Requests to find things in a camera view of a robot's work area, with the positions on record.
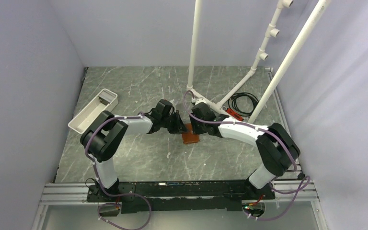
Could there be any brown leather card holder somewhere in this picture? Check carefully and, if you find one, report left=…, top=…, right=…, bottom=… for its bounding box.
left=181, top=123, right=200, bottom=144

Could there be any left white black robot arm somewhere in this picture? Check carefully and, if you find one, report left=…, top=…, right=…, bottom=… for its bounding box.
left=80, top=111, right=188, bottom=201

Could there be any red black clamp tool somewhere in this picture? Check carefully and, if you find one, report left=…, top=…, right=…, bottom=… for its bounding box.
left=225, top=108, right=244, bottom=121

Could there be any white PVC pipe frame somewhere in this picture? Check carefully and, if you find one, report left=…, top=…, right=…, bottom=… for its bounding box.
left=186, top=0, right=332, bottom=125

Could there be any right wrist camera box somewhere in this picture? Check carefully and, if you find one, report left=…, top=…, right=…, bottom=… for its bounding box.
left=191, top=102, right=211, bottom=120

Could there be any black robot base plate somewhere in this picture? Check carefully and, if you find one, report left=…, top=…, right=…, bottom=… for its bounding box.
left=87, top=180, right=275, bottom=214

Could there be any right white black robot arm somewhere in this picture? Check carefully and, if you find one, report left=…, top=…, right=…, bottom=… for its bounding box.
left=189, top=113, right=301, bottom=199

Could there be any coiled black cable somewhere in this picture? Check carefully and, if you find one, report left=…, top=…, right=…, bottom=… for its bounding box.
left=228, top=92, right=260, bottom=117

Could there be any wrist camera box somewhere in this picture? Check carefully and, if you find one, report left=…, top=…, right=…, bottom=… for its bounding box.
left=191, top=102, right=211, bottom=120
left=155, top=99, right=173, bottom=116

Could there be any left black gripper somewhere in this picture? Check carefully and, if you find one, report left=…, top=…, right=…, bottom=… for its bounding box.
left=161, top=110, right=189, bottom=135

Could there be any white rectangular plastic tray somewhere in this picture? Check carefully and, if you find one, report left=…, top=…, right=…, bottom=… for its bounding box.
left=68, top=89, right=118, bottom=134

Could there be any aluminium extrusion rail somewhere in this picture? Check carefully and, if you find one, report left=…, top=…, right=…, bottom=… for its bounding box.
left=39, top=181, right=320, bottom=205

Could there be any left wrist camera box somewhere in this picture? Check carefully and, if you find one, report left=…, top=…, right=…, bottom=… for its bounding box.
left=155, top=99, right=173, bottom=116

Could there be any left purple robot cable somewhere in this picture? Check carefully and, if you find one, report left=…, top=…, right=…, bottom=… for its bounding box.
left=85, top=112, right=152, bottom=230

